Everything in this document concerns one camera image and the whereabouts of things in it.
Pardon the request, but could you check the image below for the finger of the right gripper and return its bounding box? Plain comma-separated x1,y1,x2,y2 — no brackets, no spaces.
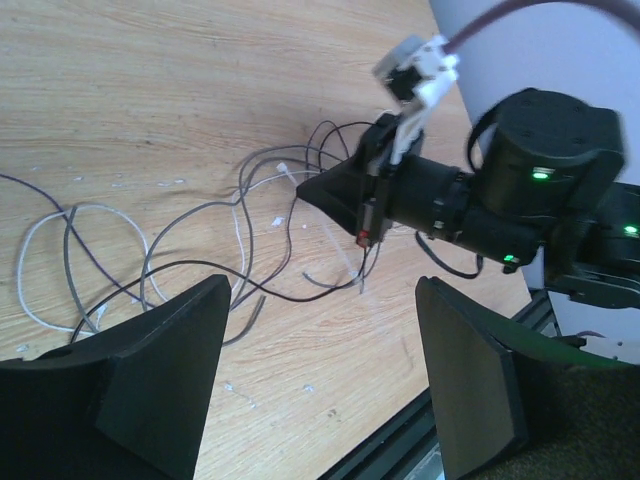
296,154,369,235

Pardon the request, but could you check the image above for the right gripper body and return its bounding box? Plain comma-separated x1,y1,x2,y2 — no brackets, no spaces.
355,112,399,246

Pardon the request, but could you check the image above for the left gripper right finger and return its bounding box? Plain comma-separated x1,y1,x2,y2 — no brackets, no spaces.
415,277,639,479

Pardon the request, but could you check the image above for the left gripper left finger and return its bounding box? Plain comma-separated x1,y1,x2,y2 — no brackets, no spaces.
1,275,231,479

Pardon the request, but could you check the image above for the white zip tie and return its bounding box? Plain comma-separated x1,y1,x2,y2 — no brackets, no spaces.
276,162,359,282

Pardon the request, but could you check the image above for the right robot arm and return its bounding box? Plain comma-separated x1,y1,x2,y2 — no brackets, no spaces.
297,88,639,309

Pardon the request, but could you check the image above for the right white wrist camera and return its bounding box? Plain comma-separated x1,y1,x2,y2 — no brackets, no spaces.
372,35,459,165

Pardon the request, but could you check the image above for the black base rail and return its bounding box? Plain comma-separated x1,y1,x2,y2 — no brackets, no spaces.
319,289,556,480

